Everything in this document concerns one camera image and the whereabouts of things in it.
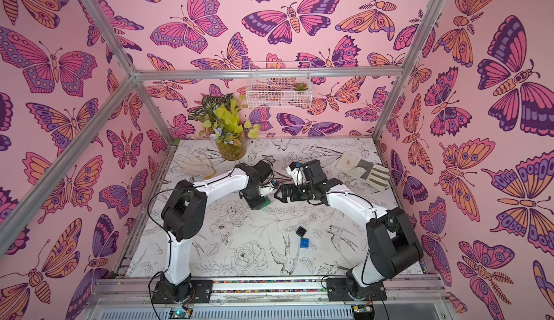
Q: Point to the black lego brick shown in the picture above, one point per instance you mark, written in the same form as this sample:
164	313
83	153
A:
301	231

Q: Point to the aluminium front rail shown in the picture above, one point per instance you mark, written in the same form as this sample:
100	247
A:
404	289

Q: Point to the white work glove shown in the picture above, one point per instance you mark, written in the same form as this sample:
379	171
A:
197	166

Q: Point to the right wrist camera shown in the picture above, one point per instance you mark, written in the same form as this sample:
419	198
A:
295	170

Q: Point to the white wire basket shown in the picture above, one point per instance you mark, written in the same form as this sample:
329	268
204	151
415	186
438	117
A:
271	84

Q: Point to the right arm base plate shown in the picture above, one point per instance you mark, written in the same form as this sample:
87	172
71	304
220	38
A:
355	289

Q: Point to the blue lego brick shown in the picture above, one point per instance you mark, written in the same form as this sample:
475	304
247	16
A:
304	243

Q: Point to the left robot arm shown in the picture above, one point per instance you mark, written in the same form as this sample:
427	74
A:
184	212

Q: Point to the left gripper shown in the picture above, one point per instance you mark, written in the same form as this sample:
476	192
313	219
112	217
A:
256	205

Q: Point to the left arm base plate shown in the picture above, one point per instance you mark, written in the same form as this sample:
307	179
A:
187	292

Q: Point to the potted green plant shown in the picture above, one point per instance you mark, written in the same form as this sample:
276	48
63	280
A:
221	123

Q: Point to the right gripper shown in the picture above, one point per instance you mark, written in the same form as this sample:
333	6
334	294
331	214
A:
292	190

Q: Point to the grey striped work glove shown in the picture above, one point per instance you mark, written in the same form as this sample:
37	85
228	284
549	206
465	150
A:
375	175

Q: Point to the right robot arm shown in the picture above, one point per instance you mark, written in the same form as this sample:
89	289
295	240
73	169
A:
392	244

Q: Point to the small succulent in basket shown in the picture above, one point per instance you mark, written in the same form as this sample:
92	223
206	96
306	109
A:
301	86

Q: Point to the green lego brick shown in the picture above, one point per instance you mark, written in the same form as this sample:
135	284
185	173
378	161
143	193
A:
267	202

